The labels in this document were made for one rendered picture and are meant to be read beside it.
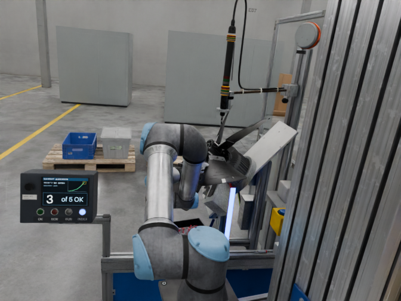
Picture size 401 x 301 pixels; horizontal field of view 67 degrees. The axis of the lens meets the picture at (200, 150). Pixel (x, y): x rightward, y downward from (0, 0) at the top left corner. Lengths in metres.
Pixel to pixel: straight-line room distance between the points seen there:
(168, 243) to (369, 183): 0.51
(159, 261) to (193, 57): 6.34
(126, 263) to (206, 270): 0.66
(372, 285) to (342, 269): 0.06
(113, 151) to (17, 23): 10.96
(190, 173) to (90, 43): 7.70
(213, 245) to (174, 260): 0.11
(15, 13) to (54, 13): 1.48
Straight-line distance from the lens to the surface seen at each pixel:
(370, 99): 0.55
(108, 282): 1.52
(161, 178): 0.95
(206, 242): 0.83
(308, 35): 2.10
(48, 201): 1.28
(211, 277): 0.87
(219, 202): 1.63
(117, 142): 4.38
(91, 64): 8.75
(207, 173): 1.49
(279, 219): 1.42
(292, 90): 2.02
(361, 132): 0.56
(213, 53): 7.02
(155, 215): 0.89
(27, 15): 14.69
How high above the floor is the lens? 1.75
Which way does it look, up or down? 19 degrees down
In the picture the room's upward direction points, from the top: 5 degrees clockwise
